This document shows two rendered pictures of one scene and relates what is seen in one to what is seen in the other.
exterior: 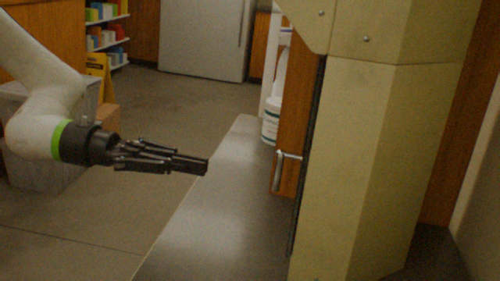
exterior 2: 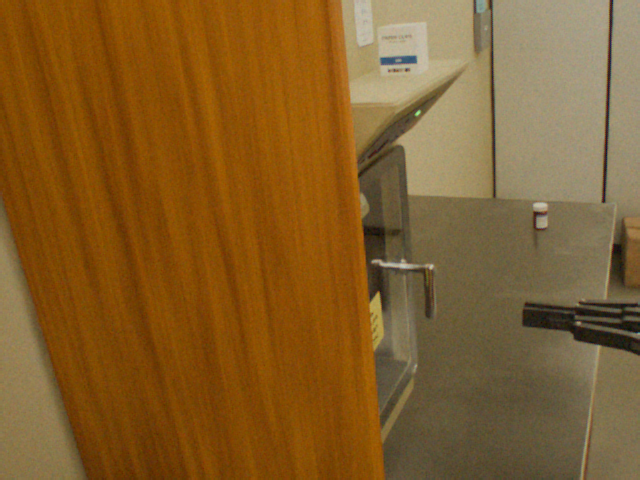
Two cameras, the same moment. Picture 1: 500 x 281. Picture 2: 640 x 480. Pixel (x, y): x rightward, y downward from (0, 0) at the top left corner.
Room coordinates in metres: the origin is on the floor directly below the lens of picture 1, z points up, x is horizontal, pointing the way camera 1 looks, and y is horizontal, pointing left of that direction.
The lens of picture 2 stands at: (1.70, 0.09, 1.63)
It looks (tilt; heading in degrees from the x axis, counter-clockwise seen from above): 21 degrees down; 199
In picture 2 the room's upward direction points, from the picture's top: 6 degrees counter-clockwise
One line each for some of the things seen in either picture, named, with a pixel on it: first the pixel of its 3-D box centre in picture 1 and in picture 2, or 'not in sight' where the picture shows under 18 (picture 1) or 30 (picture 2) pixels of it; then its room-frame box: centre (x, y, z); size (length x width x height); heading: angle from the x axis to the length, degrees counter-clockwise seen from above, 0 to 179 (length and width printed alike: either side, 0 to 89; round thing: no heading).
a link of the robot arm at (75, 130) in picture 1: (83, 142); not in sight; (0.86, 0.34, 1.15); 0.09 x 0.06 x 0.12; 172
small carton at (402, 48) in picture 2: not in sight; (403, 49); (0.86, -0.07, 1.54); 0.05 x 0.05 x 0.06; 84
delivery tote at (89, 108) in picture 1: (53, 106); not in sight; (2.78, 1.29, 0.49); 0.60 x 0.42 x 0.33; 172
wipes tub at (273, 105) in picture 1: (281, 121); not in sight; (1.53, -0.12, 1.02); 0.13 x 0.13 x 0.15
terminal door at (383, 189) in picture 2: (307, 143); (376, 304); (0.90, -0.13, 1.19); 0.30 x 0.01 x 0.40; 172
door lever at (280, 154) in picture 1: (286, 171); (419, 289); (0.80, -0.09, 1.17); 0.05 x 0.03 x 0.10; 82
